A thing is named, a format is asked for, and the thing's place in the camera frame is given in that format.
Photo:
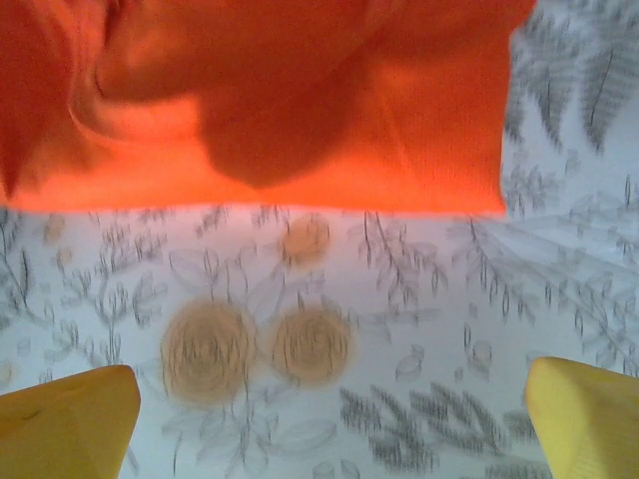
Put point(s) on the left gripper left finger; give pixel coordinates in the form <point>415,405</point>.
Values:
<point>65,429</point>

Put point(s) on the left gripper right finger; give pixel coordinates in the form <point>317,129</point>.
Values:
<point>594,424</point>

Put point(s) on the orange t-shirt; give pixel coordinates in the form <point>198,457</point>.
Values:
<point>299,100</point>

